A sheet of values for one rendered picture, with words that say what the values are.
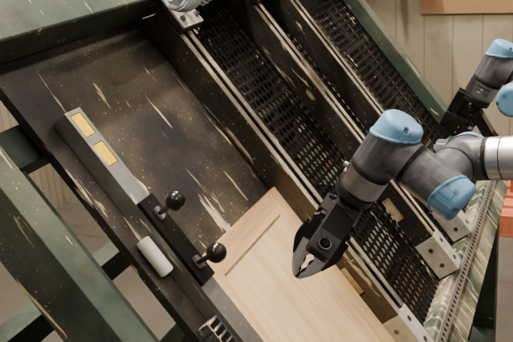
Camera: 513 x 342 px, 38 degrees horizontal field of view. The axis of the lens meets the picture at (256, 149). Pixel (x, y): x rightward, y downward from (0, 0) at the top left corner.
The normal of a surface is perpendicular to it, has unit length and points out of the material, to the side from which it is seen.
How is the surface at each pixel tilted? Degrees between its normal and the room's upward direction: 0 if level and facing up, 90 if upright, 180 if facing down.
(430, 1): 90
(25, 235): 90
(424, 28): 90
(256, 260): 52
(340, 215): 47
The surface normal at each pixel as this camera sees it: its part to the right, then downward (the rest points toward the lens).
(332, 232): 0.22, -0.44
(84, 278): 0.69, -0.53
